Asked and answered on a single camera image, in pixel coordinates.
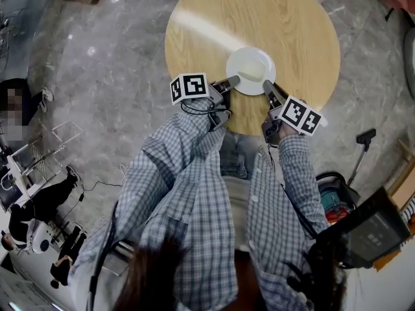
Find black screen device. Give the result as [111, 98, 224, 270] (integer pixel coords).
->
[307, 186, 412, 270]

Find person's left forearm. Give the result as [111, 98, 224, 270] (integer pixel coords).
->
[142, 98, 224, 161]

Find person's legs in blue jeans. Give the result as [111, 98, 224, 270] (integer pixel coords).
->
[220, 131, 260, 179]

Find round wooden table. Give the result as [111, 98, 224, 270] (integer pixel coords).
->
[164, 0, 341, 137]

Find pale food block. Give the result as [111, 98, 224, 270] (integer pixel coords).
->
[237, 60, 265, 83]

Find striped grey device box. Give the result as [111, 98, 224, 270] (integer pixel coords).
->
[110, 238, 137, 277]

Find black cable with adapter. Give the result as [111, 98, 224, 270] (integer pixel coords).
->
[77, 179, 124, 204]

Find thick black cable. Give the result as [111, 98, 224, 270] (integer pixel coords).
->
[87, 201, 119, 311]

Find person's torso in plaid shirt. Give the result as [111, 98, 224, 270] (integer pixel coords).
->
[69, 134, 348, 311]

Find white round plate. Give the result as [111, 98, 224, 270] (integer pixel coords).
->
[226, 46, 277, 97]

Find orange fabric item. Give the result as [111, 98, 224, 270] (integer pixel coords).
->
[372, 248, 405, 273]

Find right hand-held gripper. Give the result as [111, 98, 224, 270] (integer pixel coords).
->
[261, 79, 329, 146]

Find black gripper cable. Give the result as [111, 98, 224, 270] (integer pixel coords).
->
[180, 99, 233, 120]

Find white rounded machine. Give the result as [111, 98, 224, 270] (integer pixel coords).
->
[27, 220, 53, 255]

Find light wooden chair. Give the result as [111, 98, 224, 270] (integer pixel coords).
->
[387, 137, 415, 209]

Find white round pet bed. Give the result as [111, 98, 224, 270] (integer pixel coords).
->
[403, 27, 415, 100]

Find striped cloth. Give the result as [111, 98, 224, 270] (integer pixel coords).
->
[401, 195, 415, 223]

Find person's right forearm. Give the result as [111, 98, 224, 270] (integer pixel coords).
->
[277, 133, 320, 190]

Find teal and red vacuum cleaner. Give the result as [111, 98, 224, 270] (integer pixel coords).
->
[316, 128, 377, 222]

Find white wire rack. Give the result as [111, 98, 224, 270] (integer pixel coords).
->
[6, 137, 67, 200]

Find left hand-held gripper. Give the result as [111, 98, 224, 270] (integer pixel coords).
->
[170, 73, 243, 133]

